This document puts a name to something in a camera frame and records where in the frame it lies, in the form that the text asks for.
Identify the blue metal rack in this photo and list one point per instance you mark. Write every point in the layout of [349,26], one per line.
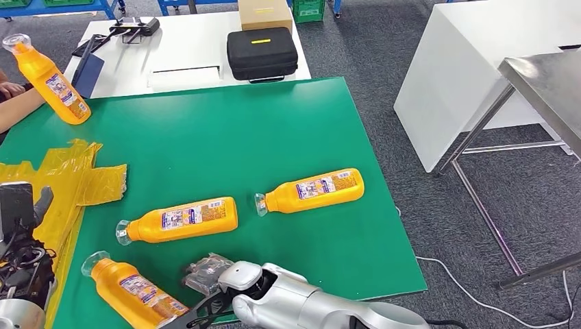
[213,3]
[68,8]

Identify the brown cardboard box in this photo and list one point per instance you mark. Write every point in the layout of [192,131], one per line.
[265,16]

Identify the person's right forearm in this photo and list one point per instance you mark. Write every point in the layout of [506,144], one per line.
[18,111]

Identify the stainless steel table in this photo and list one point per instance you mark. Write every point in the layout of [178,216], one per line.
[549,86]

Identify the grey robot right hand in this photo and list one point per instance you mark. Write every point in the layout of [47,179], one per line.
[204,274]

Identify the white desk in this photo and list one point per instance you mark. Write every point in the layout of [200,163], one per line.
[190,45]

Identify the person's left hand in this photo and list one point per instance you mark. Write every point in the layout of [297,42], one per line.
[10,90]

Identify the white flat box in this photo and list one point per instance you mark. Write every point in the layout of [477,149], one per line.
[186,78]

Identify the large white table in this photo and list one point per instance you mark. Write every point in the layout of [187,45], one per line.
[454,68]

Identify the black flat tablet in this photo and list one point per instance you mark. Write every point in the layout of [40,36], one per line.
[88,45]

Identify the black controller with antennas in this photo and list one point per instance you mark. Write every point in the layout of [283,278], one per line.
[147,27]

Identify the green plastic crate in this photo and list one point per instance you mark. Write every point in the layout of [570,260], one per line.
[308,11]
[68,2]
[13,2]

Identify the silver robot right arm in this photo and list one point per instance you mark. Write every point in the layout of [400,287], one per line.
[317,304]

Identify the yellow translucent plastic film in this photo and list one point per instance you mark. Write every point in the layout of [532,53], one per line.
[68,181]

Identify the blue rack leg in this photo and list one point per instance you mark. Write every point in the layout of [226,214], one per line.
[337,7]

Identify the black zippered carrying case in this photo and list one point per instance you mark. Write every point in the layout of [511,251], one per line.
[262,54]

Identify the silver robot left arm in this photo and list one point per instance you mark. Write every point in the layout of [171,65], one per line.
[22,281]

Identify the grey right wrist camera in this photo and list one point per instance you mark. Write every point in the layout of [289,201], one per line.
[204,311]

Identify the orange detergent bottle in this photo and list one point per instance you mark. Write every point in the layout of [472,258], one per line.
[45,77]
[131,290]
[317,190]
[181,220]

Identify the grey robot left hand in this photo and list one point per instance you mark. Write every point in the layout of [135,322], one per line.
[43,204]

